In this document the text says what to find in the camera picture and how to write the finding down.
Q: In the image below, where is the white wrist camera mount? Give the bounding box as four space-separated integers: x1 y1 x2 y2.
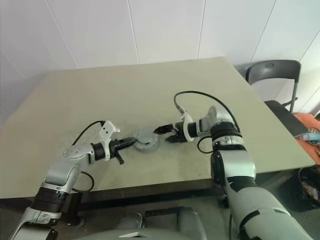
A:
98 120 119 161
178 109 195 144

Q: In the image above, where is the black folding chair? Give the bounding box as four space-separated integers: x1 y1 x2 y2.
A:
245 59 311 138

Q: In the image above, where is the black waste bin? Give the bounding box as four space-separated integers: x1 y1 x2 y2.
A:
298 165 320 214

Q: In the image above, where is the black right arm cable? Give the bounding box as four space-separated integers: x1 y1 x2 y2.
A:
173 90 242 155

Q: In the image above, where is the black metal table frame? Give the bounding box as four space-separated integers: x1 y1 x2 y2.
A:
68 172 227 222

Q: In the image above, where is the light blue small object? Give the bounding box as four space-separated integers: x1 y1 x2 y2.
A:
300 131 320 145

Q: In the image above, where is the grey rounded shape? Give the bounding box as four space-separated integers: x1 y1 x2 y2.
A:
116 212 144 232

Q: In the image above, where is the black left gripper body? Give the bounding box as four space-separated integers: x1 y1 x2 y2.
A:
108 138 125 166

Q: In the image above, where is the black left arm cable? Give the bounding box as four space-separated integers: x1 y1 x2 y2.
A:
71 120 105 194

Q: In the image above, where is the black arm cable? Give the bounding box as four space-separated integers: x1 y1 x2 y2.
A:
173 90 242 155
71 120 105 194

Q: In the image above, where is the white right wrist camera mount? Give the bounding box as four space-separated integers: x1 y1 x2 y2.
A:
178 109 195 144

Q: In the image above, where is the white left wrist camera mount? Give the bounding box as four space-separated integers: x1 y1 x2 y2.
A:
98 120 119 161

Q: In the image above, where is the orange cloth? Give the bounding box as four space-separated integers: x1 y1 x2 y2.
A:
292 112 320 157

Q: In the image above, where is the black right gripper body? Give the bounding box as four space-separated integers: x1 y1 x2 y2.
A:
172 121 186 144

